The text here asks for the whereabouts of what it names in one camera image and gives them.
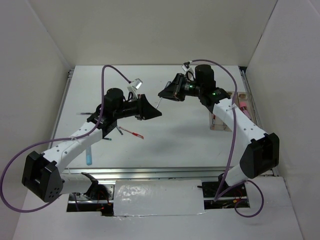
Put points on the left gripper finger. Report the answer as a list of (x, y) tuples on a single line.
[(148, 116), (146, 106)]

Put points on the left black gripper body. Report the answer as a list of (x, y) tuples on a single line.
[(139, 106)]

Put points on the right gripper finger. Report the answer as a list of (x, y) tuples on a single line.
[(169, 94), (170, 87)]

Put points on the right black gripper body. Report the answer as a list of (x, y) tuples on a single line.
[(182, 87)]

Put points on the pink cap highlighter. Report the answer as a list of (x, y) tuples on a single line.
[(244, 108)]

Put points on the blue gel pen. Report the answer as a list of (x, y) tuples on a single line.
[(213, 119)]

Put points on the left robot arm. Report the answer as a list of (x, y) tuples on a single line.
[(43, 172)]

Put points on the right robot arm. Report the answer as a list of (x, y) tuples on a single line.
[(261, 150)]

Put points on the red gel pen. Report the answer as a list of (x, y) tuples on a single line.
[(132, 133)]

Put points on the clear container left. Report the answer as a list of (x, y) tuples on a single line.
[(219, 124)]

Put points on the clear container middle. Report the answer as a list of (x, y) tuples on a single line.
[(234, 96)]

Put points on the blue cap highlighter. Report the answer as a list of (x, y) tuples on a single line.
[(88, 156)]

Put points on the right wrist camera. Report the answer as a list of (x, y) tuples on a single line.
[(186, 66)]

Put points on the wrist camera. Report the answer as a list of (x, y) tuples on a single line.
[(186, 66), (135, 85)]

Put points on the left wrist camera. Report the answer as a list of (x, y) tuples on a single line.
[(135, 85)]

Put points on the aluminium frame rail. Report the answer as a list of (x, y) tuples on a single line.
[(158, 173)]

